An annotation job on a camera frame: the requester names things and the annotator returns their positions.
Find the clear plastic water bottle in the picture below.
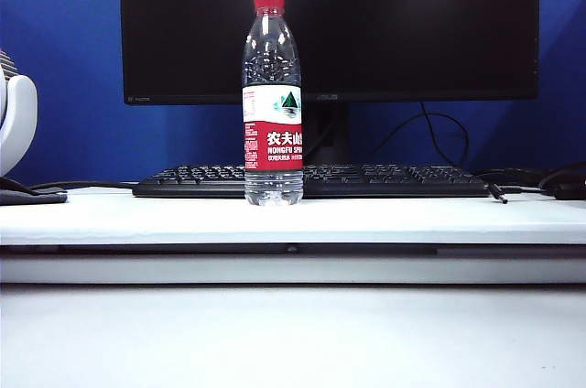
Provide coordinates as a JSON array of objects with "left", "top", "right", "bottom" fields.
[{"left": 241, "top": 7, "right": 305, "bottom": 207}]

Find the black monitor stand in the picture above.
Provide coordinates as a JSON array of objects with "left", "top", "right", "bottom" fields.
[{"left": 301, "top": 102, "right": 353, "bottom": 166}]

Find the black computer keyboard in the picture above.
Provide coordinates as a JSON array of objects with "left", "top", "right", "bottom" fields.
[{"left": 131, "top": 163, "right": 491, "bottom": 199}]

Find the white raised desk board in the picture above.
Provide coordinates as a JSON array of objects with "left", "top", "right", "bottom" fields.
[{"left": 0, "top": 185, "right": 586, "bottom": 245}]

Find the black computer monitor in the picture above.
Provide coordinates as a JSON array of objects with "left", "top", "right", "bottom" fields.
[{"left": 118, "top": 0, "right": 541, "bottom": 106}]

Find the blue office partition panel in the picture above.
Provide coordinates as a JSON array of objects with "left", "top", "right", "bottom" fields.
[{"left": 0, "top": 0, "right": 586, "bottom": 186}]

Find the white desk fan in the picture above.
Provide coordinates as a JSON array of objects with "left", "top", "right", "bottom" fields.
[{"left": 0, "top": 48, "right": 38, "bottom": 178}]

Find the thin black looping cable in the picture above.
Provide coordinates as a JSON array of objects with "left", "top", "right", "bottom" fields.
[{"left": 365, "top": 102, "right": 471, "bottom": 169}]

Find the black barrel plug cable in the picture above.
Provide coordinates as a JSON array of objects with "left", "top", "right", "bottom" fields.
[{"left": 484, "top": 181, "right": 550, "bottom": 204}]

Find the thick black cable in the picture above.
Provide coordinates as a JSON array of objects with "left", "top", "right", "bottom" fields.
[{"left": 27, "top": 179, "right": 138, "bottom": 192}]

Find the black cable bundle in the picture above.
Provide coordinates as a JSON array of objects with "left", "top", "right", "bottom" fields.
[{"left": 471, "top": 161, "right": 586, "bottom": 201}]

